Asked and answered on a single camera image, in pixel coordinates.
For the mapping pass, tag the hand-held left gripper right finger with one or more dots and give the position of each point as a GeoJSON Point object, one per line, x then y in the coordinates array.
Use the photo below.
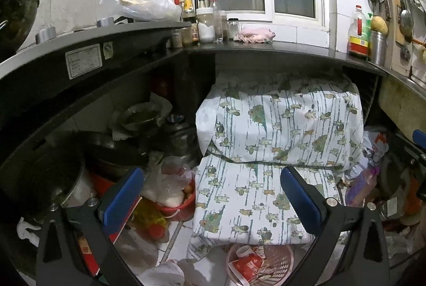
{"type": "Point", "coordinates": [299, 203]}

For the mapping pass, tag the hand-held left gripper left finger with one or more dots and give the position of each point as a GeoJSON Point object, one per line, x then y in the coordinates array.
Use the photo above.
{"type": "Point", "coordinates": [123, 199]}

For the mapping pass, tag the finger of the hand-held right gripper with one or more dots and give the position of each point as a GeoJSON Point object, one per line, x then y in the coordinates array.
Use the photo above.
{"type": "Point", "coordinates": [404, 151]}

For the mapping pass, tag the pink plastic basket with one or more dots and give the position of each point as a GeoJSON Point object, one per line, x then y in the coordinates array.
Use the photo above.
{"type": "Point", "coordinates": [279, 259]}

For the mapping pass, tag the red paper carton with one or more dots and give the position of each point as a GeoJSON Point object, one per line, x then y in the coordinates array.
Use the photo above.
{"type": "Point", "coordinates": [249, 266]}

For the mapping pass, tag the white bag with red print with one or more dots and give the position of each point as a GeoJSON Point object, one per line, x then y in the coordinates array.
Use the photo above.
{"type": "Point", "coordinates": [376, 148]}

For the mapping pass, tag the yellow plastic bag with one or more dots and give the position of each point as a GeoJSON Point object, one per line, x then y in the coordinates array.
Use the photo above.
{"type": "Point", "coordinates": [149, 219]}

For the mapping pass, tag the clear plastic bag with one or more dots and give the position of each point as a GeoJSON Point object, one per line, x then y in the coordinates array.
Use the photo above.
{"type": "Point", "coordinates": [163, 183]}

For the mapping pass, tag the large steel pot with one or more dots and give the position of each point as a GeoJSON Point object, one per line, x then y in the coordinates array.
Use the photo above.
{"type": "Point", "coordinates": [73, 186]}

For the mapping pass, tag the purple plastic bag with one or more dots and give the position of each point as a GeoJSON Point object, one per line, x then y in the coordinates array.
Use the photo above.
{"type": "Point", "coordinates": [361, 188]}

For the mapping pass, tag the red plastic basin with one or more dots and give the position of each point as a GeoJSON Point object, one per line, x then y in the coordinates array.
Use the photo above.
{"type": "Point", "coordinates": [179, 206]}

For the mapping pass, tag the red cardboard box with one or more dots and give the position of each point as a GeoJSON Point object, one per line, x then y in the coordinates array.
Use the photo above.
{"type": "Point", "coordinates": [90, 252]}

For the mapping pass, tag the metal rod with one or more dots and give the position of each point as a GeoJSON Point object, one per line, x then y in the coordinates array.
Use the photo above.
{"type": "Point", "coordinates": [171, 242]}

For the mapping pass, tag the steel sink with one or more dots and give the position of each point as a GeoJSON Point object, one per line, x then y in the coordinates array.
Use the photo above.
{"type": "Point", "coordinates": [406, 79]}

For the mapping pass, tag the cat print cloth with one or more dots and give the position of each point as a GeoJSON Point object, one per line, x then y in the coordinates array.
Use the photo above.
{"type": "Point", "coordinates": [283, 126]}

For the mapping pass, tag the white plastic bag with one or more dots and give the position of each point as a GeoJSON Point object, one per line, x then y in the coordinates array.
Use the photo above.
{"type": "Point", "coordinates": [163, 274]}

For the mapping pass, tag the bowl in plastic bag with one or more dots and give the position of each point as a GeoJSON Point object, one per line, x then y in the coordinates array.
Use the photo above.
{"type": "Point", "coordinates": [139, 114]}

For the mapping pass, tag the white plastic scrap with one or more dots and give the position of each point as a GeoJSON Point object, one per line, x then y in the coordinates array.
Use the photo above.
{"type": "Point", "coordinates": [26, 230]}

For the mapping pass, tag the steel canister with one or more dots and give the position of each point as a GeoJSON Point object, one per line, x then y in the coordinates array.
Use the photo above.
{"type": "Point", "coordinates": [377, 48]}

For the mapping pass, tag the green plastic bottle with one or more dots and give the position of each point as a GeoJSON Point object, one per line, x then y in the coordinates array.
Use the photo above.
{"type": "Point", "coordinates": [370, 36]}

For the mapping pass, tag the cooking oil bottle red label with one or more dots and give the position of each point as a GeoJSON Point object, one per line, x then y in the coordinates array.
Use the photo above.
{"type": "Point", "coordinates": [358, 40]}

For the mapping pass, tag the steel ladle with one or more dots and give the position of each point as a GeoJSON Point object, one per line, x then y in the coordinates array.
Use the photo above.
{"type": "Point", "coordinates": [406, 23]}

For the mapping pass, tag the potato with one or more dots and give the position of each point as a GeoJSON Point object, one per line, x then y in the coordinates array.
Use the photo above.
{"type": "Point", "coordinates": [379, 25]}

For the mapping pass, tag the black gas stove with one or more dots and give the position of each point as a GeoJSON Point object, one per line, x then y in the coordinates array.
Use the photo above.
{"type": "Point", "coordinates": [66, 56]}

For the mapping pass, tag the small brown spice jar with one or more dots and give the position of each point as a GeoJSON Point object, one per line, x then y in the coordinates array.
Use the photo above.
{"type": "Point", "coordinates": [176, 39]}
{"type": "Point", "coordinates": [187, 37]}

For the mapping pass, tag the pink cloth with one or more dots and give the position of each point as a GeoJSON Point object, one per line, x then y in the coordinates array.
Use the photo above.
{"type": "Point", "coordinates": [254, 34]}

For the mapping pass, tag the small glass jar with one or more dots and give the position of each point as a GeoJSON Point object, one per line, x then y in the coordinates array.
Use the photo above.
{"type": "Point", "coordinates": [233, 28]}

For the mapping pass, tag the large jar with white powder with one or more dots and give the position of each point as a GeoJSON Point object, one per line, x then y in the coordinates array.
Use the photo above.
{"type": "Point", "coordinates": [205, 26]}

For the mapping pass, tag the plastic bag of flatbread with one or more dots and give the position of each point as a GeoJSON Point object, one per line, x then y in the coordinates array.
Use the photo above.
{"type": "Point", "coordinates": [146, 5]}

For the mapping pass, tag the clear bottle with red cap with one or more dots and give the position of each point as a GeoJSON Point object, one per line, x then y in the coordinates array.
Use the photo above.
{"type": "Point", "coordinates": [216, 20]}

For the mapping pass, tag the dark sauce bottle yellow label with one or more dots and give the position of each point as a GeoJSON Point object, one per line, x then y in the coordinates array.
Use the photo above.
{"type": "Point", "coordinates": [188, 8]}

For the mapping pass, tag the small bottle with red cap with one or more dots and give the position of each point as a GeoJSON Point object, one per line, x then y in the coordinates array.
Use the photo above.
{"type": "Point", "coordinates": [177, 2]}

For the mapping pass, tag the dark metal wok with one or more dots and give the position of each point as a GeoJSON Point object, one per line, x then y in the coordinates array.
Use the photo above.
{"type": "Point", "coordinates": [16, 20]}

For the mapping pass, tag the bottle with black cap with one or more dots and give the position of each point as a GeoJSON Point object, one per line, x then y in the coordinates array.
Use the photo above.
{"type": "Point", "coordinates": [201, 2]}

